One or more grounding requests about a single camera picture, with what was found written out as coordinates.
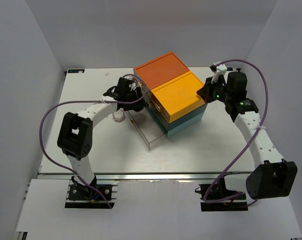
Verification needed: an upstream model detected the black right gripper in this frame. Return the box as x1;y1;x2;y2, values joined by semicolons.
197;76;232;104

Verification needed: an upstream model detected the clear pink round jar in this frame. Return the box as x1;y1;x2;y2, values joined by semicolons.
112;109;126;123

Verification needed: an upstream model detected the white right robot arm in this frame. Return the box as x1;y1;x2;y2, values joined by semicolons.
197;71;298;204

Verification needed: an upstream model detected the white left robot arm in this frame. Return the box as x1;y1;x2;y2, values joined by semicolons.
57;77;145;200

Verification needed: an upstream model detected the yellow drawer box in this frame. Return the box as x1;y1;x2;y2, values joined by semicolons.
150;71;205;124

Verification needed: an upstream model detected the orange drawer box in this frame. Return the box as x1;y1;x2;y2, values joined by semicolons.
133;52;189;90

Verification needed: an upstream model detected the light blue drawer box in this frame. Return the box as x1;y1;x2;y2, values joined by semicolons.
166;112;205;139

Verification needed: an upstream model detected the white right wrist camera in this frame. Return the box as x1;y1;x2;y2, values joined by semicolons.
210;61;233;83

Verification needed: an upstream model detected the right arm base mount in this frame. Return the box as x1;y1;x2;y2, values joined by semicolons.
194;184;248;212

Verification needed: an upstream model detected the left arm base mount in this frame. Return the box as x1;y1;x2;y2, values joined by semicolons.
64;176;118;209

